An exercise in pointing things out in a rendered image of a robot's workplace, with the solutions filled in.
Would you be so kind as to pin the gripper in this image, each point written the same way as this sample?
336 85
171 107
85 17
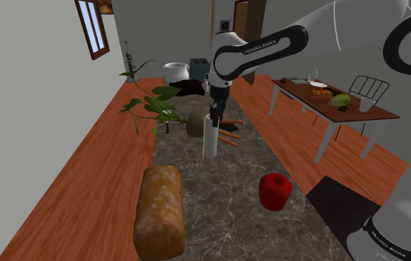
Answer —
220 94

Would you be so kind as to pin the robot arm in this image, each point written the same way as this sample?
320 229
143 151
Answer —
357 32

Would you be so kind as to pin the small pale shaker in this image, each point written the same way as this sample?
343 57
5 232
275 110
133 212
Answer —
206 85

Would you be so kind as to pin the blue-grey toaster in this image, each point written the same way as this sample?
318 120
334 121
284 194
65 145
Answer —
199 68

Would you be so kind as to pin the small dark brown lump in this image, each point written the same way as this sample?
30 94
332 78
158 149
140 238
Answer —
230 127

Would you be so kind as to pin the green plant in olive pot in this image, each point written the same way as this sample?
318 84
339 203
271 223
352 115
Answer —
195 124

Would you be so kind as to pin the white cylinder bottle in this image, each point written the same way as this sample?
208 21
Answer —
211 141

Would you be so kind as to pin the white round pot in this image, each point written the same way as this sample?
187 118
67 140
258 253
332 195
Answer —
176 72

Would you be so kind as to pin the small black stick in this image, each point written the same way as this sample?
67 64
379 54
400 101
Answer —
167 128

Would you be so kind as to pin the brown wooden door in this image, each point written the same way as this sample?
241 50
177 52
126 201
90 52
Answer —
241 20

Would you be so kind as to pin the dark spindly stand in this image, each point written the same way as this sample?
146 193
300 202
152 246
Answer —
131 65

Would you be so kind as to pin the wooden dining table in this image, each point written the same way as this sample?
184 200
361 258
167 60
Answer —
317 106

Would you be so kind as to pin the red apple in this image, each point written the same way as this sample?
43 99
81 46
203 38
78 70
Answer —
274 193

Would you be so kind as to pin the brown bread loaf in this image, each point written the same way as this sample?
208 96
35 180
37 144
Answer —
160 213

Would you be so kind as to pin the brown framed window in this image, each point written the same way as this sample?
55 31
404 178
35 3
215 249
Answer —
92 29

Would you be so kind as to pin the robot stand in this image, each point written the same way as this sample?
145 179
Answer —
339 206

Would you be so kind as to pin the small grey wall panel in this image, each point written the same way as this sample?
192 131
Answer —
225 25

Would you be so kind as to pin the framed wall picture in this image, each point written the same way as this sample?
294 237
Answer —
106 5

